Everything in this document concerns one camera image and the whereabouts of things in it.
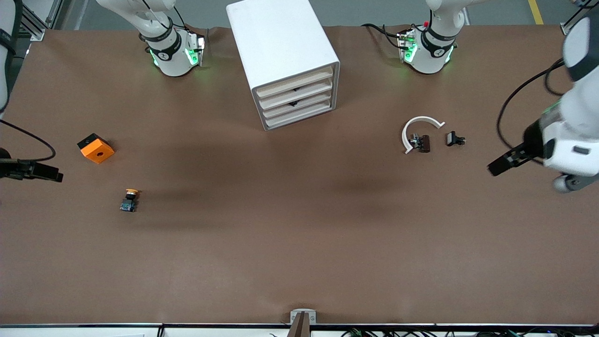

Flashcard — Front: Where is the black arm base cable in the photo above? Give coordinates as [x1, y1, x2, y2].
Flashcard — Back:
[361, 22, 404, 50]

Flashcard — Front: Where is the beige cabinet drawer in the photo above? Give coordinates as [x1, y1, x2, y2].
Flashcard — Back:
[265, 102, 336, 130]
[256, 66, 334, 98]
[263, 92, 335, 120]
[259, 80, 334, 111]

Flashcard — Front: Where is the small aluminium frame bracket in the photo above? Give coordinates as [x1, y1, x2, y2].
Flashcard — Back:
[560, 5, 585, 37]

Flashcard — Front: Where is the grey metal mount bracket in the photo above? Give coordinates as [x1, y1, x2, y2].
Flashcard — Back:
[290, 308, 317, 325]

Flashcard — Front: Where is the white curved pipe clamp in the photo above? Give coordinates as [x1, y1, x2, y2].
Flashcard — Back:
[401, 116, 446, 155]

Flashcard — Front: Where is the tangled cables bundle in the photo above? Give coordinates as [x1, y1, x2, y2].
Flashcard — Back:
[339, 328, 599, 337]

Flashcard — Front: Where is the white table edge rail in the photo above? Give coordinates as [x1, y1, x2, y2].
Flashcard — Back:
[0, 323, 599, 337]

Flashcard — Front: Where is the yellow push button blue body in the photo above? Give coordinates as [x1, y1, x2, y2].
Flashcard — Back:
[119, 188, 142, 213]

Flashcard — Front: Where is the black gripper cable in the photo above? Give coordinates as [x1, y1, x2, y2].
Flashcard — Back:
[496, 58, 568, 165]
[0, 119, 57, 162]

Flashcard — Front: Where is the orange box with black base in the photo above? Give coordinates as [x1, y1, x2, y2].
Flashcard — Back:
[77, 133, 115, 164]

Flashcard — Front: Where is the aluminium frame profile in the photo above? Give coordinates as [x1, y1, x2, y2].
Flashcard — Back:
[21, 0, 47, 41]

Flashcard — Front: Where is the white drawer cabinet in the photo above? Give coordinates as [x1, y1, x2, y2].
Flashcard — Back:
[226, 0, 341, 132]

